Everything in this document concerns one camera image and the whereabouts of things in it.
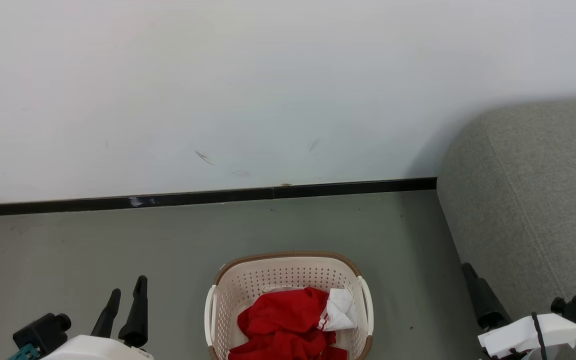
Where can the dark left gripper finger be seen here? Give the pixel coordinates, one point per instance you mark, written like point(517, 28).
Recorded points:
point(108, 315)
point(137, 315)

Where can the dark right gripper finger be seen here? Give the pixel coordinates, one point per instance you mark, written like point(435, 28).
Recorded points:
point(483, 300)

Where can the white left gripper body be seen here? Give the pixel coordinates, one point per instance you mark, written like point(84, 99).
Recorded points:
point(98, 348)

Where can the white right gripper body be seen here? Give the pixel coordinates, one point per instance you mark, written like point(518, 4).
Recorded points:
point(518, 332)

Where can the red garment with white band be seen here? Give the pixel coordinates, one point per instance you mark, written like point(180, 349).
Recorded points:
point(278, 325)

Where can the red and white striped garment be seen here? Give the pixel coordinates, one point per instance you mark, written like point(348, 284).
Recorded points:
point(340, 307)

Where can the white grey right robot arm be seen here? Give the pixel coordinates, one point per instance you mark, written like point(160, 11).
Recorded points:
point(553, 354)

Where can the grey fabric sofa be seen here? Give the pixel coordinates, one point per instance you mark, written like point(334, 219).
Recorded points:
point(543, 200)

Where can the cream perforated laundry basket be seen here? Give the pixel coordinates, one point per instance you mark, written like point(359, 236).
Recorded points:
point(278, 275)

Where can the black wall baseboard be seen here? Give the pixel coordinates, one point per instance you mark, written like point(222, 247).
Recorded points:
point(218, 196)

